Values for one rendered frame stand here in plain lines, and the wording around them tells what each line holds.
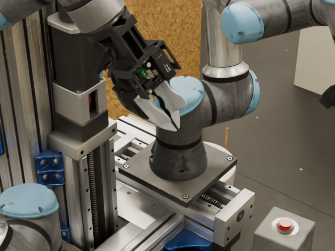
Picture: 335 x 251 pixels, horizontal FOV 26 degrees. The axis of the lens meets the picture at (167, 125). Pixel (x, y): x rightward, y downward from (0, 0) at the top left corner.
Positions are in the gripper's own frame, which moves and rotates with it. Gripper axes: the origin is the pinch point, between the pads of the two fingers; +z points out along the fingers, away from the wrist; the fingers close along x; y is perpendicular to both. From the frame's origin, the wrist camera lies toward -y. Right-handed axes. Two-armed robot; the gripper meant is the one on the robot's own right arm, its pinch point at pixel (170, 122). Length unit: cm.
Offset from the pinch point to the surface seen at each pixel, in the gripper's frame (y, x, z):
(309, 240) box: -38, 28, 71
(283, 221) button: -41, 26, 63
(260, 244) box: -43, 18, 64
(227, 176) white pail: -132, 59, 102
